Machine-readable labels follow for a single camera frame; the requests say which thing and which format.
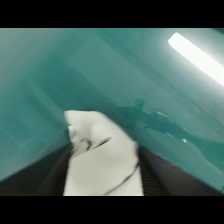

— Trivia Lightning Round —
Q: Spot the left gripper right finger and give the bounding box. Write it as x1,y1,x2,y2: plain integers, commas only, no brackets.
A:
137,145,222,197

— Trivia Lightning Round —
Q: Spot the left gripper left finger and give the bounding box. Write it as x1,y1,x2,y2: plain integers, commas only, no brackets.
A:
0,142,73,197

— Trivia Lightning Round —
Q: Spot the white T-shirt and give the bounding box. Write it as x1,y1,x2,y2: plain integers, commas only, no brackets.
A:
63,109,145,197

